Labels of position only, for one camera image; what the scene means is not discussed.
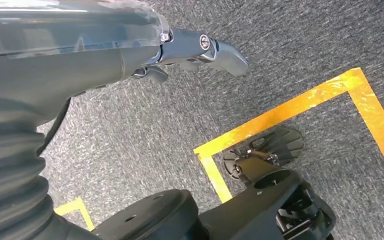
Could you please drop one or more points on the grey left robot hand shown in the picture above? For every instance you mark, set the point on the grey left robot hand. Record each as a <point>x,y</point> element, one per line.
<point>62,49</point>

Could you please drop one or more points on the yellow floor tape square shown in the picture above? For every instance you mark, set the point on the yellow floor tape square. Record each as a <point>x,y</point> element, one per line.
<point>311,96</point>

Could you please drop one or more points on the black round joint housing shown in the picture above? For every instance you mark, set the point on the black round joint housing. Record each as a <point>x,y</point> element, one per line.
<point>145,215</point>

